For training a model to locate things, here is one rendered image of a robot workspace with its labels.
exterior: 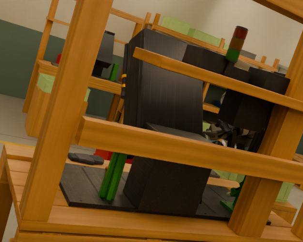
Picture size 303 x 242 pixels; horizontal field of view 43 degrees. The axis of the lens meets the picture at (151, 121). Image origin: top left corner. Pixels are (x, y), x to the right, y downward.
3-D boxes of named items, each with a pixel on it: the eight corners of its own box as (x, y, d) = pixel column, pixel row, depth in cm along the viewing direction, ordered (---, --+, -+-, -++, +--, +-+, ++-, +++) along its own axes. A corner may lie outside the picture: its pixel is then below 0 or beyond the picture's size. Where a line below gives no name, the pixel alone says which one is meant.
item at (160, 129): (121, 190, 178) (145, 121, 172) (176, 197, 192) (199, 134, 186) (137, 210, 162) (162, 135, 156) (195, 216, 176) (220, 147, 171)
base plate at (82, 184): (48, 163, 186) (49, 160, 186) (224, 189, 239) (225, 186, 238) (68, 206, 150) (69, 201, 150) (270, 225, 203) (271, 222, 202)
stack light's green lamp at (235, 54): (221, 58, 152) (225, 47, 151) (231, 62, 154) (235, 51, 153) (229, 60, 147) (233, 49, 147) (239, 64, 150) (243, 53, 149)
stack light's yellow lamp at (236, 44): (225, 47, 151) (229, 36, 150) (235, 51, 153) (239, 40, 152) (233, 49, 147) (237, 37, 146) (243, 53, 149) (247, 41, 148)
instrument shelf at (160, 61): (132, 56, 151) (135, 46, 150) (290, 105, 194) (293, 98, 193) (159, 67, 129) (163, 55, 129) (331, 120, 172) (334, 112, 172)
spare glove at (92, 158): (73, 163, 192) (74, 159, 191) (65, 155, 200) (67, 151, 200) (107, 167, 203) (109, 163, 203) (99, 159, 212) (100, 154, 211)
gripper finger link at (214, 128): (202, 126, 194) (216, 125, 199) (206, 136, 192) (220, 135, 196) (206, 123, 192) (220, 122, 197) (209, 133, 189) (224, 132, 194)
